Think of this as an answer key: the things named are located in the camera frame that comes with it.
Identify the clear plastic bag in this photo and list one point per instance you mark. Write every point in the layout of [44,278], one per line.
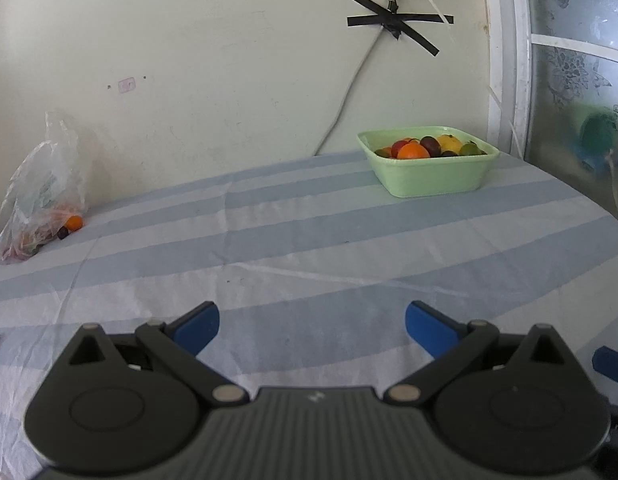
[39,185]

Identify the blue object behind glass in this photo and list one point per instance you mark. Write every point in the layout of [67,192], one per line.
[591,162]

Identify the orange mandarin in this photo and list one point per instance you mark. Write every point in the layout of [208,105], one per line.
[412,151]

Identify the large yellow citrus fruit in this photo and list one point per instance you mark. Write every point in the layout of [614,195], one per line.
[450,143]

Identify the black tape cross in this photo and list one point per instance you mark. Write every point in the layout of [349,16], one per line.
[394,22]

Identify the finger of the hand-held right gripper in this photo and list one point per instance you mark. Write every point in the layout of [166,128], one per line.
[611,365]

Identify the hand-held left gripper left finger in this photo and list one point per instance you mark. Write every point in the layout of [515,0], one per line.
[196,329]

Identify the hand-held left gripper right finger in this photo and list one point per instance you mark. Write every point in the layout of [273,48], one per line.
[429,330]

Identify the dark red stemmed tomato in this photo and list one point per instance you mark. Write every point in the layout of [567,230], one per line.
[431,146]

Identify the green object behind glass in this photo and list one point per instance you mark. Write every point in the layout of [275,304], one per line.
[598,132]

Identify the striped bedsheet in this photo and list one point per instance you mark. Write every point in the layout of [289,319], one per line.
[289,240]

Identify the light green plastic basin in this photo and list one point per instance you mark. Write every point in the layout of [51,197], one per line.
[429,177]

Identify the frosted glass window pane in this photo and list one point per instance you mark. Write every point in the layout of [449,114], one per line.
[579,0]

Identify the white window frame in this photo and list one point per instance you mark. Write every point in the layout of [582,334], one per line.
[509,60]

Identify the green tomato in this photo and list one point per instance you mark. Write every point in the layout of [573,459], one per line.
[470,149]

